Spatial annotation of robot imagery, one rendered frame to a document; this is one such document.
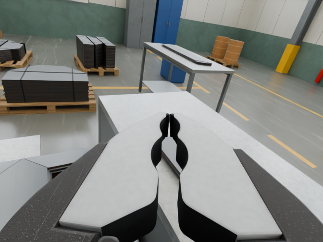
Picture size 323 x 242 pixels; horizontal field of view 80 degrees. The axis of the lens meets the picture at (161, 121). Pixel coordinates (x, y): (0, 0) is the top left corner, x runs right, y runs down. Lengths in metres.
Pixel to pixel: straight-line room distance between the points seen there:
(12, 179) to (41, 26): 7.75
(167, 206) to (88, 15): 8.15
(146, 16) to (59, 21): 3.08
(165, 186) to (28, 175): 0.58
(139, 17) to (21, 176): 7.58
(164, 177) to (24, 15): 8.17
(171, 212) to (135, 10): 7.80
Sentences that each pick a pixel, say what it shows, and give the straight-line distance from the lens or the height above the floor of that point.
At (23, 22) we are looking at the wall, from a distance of 8.58.
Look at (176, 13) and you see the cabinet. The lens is 8.74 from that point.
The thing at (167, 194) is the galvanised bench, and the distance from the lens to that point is 0.61.
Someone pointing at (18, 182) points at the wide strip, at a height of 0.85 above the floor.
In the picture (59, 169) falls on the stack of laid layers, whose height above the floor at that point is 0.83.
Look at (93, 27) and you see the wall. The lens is 8.52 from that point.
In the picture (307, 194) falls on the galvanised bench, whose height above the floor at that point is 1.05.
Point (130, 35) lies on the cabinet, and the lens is 8.15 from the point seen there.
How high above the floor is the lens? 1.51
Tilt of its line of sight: 30 degrees down
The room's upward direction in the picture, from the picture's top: 11 degrees clockwise
